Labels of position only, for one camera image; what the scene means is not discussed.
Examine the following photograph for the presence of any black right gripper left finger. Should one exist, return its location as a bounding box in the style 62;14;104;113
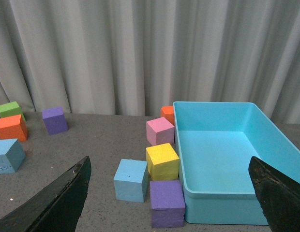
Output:
0;156;91;232

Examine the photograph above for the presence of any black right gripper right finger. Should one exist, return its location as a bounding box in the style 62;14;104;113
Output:
248;156;300;232

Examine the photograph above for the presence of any dented light blue block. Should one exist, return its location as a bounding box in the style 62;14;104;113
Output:
0;139;26;174

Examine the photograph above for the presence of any smooth light blue block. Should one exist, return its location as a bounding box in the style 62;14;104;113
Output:
114;159;148;203

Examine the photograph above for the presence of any purple block near curtain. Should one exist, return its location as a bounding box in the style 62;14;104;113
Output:
42;107;68;135

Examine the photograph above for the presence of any light blue plastic bin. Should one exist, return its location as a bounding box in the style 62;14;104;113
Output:
173;101;300;225

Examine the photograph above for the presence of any orange block near green block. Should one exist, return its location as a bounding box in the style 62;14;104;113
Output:
0;115;28;142

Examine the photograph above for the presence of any green foam block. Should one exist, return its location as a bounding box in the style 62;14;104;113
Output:
0;101;26;122

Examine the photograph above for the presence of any purple block beside blue bin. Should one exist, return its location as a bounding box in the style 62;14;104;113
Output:
150;180;186;228

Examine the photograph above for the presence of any yellow foam block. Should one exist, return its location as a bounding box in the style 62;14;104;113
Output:
146;143;180;181

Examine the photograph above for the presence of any pink foam block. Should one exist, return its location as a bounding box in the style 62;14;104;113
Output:
146;117;175;146

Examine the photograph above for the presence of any orange block beside blue bin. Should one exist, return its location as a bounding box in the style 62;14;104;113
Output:
160;105;175;125

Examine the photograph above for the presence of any grey white curtain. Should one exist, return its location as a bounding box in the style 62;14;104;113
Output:
0;0;300;123

